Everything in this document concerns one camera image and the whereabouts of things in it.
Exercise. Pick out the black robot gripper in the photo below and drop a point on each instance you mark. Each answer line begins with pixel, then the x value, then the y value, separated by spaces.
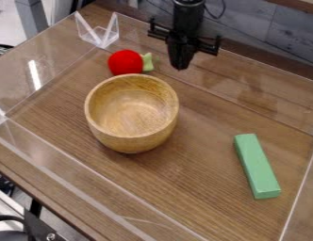
pixel 182 36

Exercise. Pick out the red plush fruit green leaf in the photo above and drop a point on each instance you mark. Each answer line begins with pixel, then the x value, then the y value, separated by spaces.
pixel 128 61

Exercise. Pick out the round wooden bowl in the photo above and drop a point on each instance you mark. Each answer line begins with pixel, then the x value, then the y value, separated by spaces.
pixel 131 111

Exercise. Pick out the grey pillar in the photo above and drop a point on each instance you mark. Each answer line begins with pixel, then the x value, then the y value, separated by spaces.
pixel 33 16

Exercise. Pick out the green rectangular block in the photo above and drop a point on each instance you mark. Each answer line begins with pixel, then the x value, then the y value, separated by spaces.
pixel 257 167

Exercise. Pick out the black metal stand base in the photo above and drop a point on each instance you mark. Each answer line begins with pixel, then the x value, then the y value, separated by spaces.
pixel 21 224

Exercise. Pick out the clear acrylic corner bracket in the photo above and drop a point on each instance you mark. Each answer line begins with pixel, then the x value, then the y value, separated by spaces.
pixel 100 36

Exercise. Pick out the clear acrylic tray enclosure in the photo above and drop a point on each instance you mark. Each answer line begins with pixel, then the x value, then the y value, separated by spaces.
pixel 170 156

